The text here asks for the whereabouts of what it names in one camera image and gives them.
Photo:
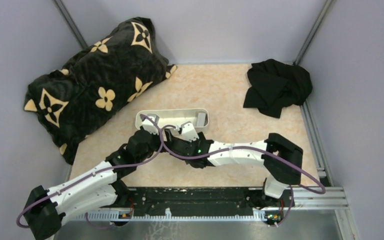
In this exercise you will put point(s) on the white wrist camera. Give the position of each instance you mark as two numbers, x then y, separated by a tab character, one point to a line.
188	132
149	121

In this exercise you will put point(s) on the aluminium frame rail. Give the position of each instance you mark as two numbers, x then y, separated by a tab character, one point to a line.
333	199

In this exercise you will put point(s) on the white oblong plastic tray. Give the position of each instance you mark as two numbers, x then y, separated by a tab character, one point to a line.
175	117

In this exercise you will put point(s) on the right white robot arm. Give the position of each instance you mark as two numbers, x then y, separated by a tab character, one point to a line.
281	157

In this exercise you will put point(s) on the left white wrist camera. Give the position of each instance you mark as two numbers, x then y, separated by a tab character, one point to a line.
149	121

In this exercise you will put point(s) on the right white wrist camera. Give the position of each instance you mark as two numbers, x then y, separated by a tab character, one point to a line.
188	132

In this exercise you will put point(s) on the crumpled black cloth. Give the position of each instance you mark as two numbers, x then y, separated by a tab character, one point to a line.
275	85

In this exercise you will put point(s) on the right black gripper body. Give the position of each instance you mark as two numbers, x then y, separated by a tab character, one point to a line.
181	139

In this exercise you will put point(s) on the black floral patterned pillow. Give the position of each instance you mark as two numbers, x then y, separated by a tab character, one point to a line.
92	86

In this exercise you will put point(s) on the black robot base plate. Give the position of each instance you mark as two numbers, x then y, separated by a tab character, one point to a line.
201	202

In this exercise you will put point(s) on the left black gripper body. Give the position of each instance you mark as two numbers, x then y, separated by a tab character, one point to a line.
147	131

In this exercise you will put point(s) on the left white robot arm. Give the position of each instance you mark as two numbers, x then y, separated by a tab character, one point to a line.
47	210

